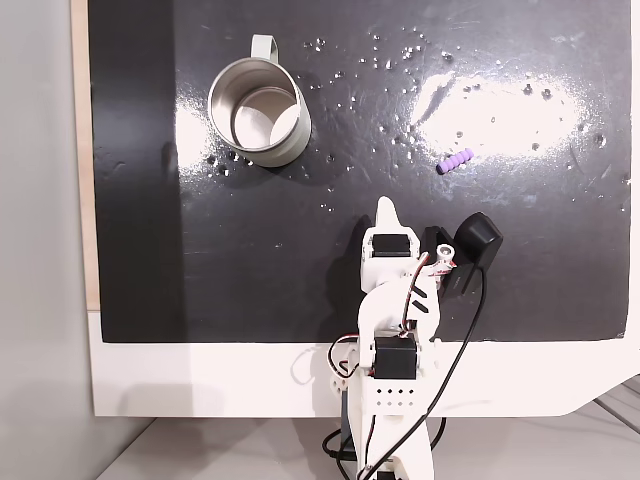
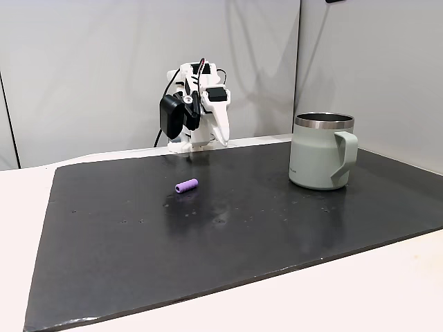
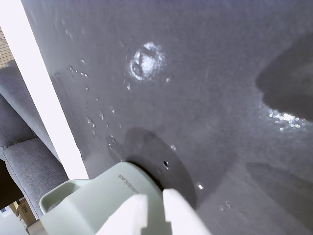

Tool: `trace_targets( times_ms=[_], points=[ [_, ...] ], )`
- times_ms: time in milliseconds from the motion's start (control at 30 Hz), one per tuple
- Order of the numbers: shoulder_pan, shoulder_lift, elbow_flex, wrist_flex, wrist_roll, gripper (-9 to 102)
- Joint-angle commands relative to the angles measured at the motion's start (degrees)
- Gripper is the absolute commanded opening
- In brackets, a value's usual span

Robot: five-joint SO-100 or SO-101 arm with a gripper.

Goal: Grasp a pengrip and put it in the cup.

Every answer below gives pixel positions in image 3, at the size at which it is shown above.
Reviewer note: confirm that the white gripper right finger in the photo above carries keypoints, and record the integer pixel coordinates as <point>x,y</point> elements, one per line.
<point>178,213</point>

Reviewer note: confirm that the pale green insulated mug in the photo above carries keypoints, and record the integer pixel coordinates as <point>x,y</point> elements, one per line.
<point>97,195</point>

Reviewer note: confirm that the grey fabric sofa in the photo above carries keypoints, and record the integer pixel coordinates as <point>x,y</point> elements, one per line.
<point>22,151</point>

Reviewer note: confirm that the black table mat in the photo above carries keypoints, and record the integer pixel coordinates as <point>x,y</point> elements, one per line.
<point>195,73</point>

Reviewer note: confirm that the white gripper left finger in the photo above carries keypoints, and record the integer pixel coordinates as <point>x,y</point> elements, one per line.
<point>132,215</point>

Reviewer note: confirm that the brown cardboard box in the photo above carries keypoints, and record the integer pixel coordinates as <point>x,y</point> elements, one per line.
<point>24,210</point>

